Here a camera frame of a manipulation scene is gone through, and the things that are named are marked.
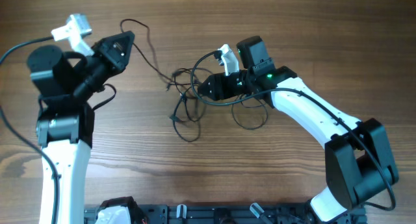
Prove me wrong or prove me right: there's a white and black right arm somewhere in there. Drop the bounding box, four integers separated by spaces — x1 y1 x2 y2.
191 36 399 223

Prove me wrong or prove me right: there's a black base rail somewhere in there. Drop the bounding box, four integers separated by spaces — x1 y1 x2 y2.
84 203 313 224

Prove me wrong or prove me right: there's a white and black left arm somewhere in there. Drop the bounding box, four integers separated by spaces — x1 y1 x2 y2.
27 31 135 223

